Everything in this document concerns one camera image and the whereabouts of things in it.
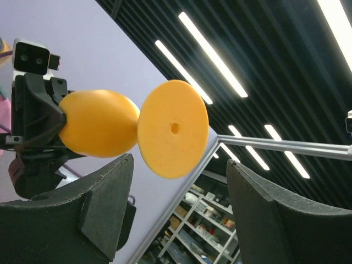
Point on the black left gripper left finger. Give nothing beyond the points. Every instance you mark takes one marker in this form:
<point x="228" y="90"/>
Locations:
<point x="85" y="221"/>

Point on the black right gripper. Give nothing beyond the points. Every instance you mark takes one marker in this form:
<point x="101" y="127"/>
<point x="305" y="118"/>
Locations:
<point x="36" y="121"/>

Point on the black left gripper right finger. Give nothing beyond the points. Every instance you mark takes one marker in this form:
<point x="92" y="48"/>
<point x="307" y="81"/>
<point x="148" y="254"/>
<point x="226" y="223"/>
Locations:
<point x="276" y="225"/>

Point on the yellow plastic wine glass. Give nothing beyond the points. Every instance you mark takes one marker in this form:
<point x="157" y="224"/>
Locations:
<point x="170" y="128"/>

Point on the storage shelf unit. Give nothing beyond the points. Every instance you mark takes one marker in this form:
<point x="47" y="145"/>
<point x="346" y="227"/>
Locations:
<point x="201" y="228"/>

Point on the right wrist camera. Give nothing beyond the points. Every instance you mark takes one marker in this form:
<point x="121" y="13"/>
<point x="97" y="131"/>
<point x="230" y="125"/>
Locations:
<point x="31" y="57"/>

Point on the aluminium frame beam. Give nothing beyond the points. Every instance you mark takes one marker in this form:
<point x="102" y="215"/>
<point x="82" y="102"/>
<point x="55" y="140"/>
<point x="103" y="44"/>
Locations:
<point x="332" y="151"/>

